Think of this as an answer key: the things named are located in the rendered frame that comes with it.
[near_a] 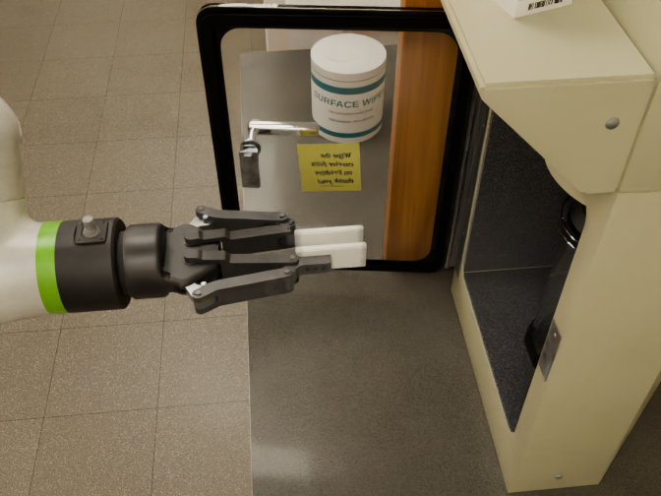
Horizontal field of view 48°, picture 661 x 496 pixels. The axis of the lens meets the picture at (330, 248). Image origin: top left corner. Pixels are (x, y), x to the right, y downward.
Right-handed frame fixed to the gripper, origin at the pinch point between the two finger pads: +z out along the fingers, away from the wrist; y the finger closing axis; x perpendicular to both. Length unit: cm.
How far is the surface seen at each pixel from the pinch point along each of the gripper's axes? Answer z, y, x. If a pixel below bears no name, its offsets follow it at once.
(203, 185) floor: -30, 155, 123
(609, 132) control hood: 17.3, -14.3, -24.0
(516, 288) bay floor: 26.2, 10.4, 21.2
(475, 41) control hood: 8.8, -9.0, -28.2
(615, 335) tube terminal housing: 24.2, -14.3, -1.0
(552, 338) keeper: 19.4, -12.6, 1.0
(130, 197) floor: -56, 151, 123
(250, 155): -7.8, 18.3, 2.2
